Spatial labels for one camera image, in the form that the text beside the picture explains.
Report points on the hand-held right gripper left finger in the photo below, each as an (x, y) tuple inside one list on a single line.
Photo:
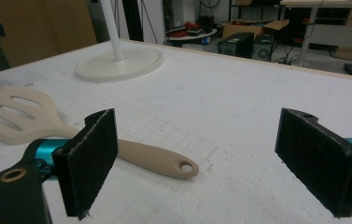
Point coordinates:
[(85, 165)]

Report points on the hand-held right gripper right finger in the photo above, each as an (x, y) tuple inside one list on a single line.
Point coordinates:
[(323, 161)]

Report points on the beige slotted spatula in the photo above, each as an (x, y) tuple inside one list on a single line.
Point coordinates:
[(30, 119)]

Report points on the white lamp stand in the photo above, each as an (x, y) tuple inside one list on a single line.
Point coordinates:
[(119, 60)]

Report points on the grey computer tower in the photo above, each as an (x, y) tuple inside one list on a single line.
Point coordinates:
[(264, 48)]

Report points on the white desk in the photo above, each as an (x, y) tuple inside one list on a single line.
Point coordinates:
[(320, 18)]

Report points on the wooden board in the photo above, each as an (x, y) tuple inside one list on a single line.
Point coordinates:
[(39, 28)]

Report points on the black computer tower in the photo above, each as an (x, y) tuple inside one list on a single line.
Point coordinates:
[(236, 45)]

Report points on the cardboard box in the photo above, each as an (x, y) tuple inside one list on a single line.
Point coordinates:
[(251, 28)]

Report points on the round white side table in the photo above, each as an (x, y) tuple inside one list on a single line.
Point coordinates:
[(192, 36)]

